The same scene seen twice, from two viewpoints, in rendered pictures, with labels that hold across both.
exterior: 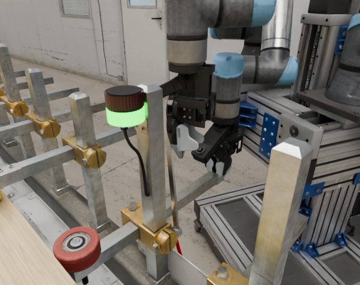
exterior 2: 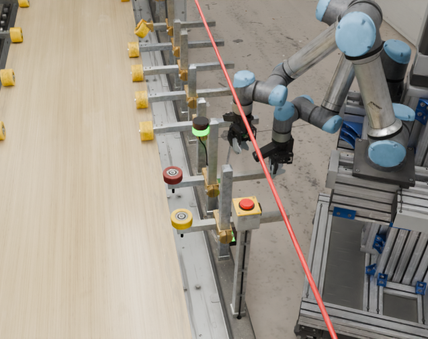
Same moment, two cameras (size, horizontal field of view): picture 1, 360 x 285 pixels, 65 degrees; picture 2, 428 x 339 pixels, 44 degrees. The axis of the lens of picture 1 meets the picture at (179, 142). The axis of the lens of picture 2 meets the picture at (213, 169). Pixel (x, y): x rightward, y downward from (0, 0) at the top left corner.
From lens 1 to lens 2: 157 cm
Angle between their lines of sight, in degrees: 31
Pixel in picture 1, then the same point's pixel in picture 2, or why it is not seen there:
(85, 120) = (201, 113)
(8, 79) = (183, 54)
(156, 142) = (213, 144)
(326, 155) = (343, 190)
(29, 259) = (153, 171)
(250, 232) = (345, 243)
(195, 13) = (241, 95)
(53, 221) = (181, 159)
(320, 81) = not seen: hidden behind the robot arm
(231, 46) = not seen: outside the picture
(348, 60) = not seen: hidden behind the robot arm
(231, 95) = (279, 129)
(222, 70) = (275, 114)
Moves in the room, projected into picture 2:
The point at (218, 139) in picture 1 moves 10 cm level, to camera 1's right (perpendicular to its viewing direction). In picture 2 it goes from (269, 151) to (291, 161)
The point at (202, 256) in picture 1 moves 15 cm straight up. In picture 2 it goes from (302, 245) to (306, 227)
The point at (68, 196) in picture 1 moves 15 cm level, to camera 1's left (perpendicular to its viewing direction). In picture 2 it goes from (193, 146) to (170, 136)
